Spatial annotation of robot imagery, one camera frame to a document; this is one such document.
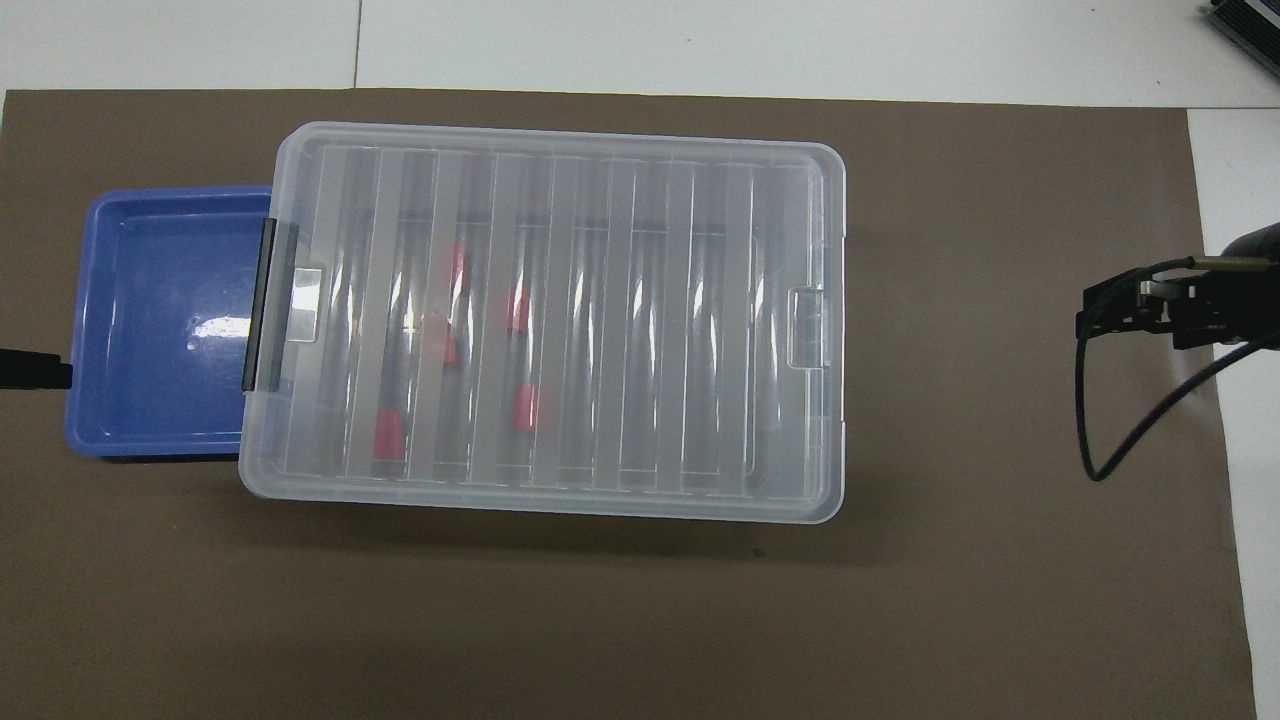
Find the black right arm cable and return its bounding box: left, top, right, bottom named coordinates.
left=1075, top=256, right=1280, bottom=483

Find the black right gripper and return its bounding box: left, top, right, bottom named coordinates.
left=1076, top=222, right=1280, bottom=351

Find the clear plastic storage box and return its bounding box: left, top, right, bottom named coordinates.
left=240, top=122, right=848, bottom=524

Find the brown table mat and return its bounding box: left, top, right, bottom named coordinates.
left=0, top=88, right=1259, bottom=720

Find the blue plastic tray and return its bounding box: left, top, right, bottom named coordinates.
left=65, top=184, right=276, bottom=461

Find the clear plastic box lid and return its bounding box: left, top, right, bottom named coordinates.
left=238, top=120, right=849, bottom=525

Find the grey ribbed metal device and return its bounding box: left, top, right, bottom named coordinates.
left=1205, top=0, right=1280, bottom=79

